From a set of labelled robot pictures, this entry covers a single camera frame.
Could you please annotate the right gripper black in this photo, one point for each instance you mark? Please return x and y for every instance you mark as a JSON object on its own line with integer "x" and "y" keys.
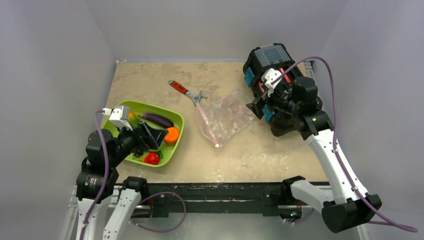
{"x": 276, "y": 98}

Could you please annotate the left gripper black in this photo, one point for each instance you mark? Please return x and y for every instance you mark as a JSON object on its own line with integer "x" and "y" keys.
{"x": 145, "y": 134}

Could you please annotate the orange fake tangerine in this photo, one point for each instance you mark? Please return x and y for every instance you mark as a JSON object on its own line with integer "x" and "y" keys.
{"x": 172, "y": 136}

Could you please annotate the purple fake eggplant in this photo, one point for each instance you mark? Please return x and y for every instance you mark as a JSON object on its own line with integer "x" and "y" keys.
{"x": 158, "y": 119}

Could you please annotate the red fake fruit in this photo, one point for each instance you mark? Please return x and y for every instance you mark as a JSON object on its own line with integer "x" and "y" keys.
{"x": 152, "y": 158}

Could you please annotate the green orange fake mango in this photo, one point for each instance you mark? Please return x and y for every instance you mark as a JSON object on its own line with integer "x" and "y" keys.
{"x": 133, "y": 119}

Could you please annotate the clear zip top bag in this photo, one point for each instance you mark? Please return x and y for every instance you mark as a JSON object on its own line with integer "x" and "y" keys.
{"x": 220, "y": 119}

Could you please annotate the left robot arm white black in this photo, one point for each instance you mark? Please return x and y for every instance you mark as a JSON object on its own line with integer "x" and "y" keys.
{"x": 98, "y": 176}

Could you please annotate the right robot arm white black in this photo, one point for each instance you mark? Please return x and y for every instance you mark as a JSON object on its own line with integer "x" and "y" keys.
{"x": 350, "y": 204}

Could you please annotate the green plastic tray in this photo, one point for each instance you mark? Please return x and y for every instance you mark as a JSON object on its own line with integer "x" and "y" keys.
{"x": 167, "y": 150}

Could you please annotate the black plastic toolbox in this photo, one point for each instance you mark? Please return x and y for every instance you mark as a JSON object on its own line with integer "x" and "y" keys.
{"x": 268, "y": 59}

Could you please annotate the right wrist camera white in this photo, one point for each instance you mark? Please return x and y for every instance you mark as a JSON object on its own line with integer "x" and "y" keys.
{"x": 271, "y": 78}

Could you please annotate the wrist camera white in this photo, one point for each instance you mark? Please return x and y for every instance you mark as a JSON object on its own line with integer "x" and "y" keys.
{"x": 271, "y": 78}
{"x": 119, "y": 116}

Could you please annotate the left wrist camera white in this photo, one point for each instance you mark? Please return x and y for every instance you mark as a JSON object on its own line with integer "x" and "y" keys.
{"x": 119, "y": 116}

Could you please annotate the red handled adjustable wrench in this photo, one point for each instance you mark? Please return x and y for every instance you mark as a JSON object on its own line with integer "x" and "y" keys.
{"x": 196, "y": 98}

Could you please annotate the black mounting base rail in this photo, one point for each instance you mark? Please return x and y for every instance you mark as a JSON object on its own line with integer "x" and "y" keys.
{"x": 264, "y": 198}

